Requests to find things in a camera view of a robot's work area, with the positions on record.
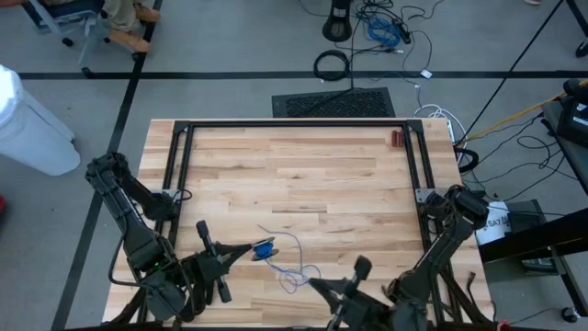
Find black coiled cable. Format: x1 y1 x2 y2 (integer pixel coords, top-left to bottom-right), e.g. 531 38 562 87
313 49 352 83

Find black diagonal cable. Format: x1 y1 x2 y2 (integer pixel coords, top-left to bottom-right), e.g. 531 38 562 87
454 0 566 148

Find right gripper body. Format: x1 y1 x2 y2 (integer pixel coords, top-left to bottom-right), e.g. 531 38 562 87
326 256 401 331

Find black floor mat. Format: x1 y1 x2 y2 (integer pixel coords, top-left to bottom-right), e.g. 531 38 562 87
270 86 397 120

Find black work glove green cuff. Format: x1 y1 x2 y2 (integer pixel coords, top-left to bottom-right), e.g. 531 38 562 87
176 275 217 323

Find black cylinder stand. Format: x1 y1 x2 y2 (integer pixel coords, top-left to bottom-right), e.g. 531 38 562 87
321 0 354 43

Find black cable loop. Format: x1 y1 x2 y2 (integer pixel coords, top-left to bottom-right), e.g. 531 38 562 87
453 145 481 175

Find blue wire spool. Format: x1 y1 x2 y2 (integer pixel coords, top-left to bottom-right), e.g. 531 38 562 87
251 235 280 263

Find yellow floor cable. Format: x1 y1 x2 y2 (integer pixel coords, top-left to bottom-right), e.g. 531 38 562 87
466 80 588 142

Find white trash bin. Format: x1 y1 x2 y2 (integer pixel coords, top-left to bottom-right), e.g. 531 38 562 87
0 63 82 177

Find black power strip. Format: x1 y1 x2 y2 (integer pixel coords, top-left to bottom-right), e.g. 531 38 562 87
392 17 413 46

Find dark grey side table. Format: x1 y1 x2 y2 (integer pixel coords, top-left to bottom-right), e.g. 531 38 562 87
540 98 588 197

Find office chair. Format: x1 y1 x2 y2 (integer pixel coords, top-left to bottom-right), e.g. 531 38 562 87
22 0 111 77

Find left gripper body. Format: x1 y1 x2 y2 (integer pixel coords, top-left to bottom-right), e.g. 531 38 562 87
181 220 233 304

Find black metal beam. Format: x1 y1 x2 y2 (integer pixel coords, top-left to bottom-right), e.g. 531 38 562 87
477 206 588 318

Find blue cord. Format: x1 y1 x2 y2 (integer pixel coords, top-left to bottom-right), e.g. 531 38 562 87
251 223 322 295

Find blue cable bundle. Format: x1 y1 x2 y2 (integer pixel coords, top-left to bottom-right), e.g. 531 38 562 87
366 13 401 50

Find white power strip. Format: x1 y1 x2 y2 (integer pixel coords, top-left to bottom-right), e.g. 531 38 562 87
413 104 460 143

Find black caster wheel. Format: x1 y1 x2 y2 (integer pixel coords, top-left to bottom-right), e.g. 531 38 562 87
560 305 582 324

